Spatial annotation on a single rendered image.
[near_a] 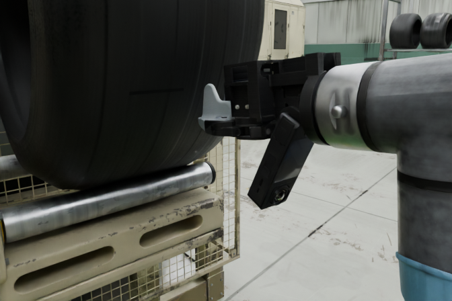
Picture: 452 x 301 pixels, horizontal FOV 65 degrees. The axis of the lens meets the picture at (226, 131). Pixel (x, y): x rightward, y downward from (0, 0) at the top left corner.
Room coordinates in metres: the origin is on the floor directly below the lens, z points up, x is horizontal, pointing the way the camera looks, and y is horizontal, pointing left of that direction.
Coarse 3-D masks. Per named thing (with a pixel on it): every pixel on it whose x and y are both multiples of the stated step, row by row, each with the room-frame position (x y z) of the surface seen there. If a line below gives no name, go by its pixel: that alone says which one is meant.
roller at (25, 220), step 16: (144, 176) 0.56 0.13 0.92; (160, 176) 0.57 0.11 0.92; (176, 176) 0.58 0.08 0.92; (192, 176) 0.59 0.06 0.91; (208, 176) 0.61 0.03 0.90; (80, 192) 0.49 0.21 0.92; (96, 192) 0.50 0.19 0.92; (112, 192) 0.51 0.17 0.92; (128, 192) 0.52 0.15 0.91; (144, 192) 0.53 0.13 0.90; (160, 192) 0.55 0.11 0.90; (176, 192) 0.58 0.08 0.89; (16, 208) 0.44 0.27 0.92; (32, 208) 0.44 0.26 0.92; (48, 208) 0.45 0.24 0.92; (64, 208) 0.46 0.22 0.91; (80, 208) 0.47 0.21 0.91; (96, 208) 0.48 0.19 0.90; (112, 208) 0.50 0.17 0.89; (16, 224) 0.42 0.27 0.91; (32, 224) 0.43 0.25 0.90; (48, 224) 0.44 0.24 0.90; (64, 224) 0.46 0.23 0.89; (16, 240) 0.42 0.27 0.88
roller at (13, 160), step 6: (6, 156) 0.68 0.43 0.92; (12, 156) 0.68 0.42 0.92; (0, 162) 0.66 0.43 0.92; (6, 162) 0.66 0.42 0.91; (12, 162) 0.67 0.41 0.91; (18, 162) 0.67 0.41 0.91; (0, 168) 0.65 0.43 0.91; (6, 168) 0.65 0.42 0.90; (12, 168) 0.66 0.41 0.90; (18, 168) 0.67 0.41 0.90; (0, 174) 0.65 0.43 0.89; (6, 174) 0.65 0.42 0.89; (12, 174) 0.66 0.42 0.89; (18, 174) 0.67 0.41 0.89; (24, 174) 0.68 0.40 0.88; (30, 174) 0.69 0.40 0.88
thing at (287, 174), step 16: (288, 128) 0.34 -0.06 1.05; (272, 144) 0.35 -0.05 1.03; (288, 144) 0.33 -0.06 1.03; (304, 144) 0.35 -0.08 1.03; (272, 160) 0.35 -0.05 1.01; (288, 160) 0.35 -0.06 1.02; (304, 160) 0.37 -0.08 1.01; (256, 176) 0.36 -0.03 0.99; (272, 176) 0.35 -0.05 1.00; (288, 176) 0.36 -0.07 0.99; (256, 192) 0.36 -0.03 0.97; (272, 192) 0.36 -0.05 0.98; (288, 192) 0.37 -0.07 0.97
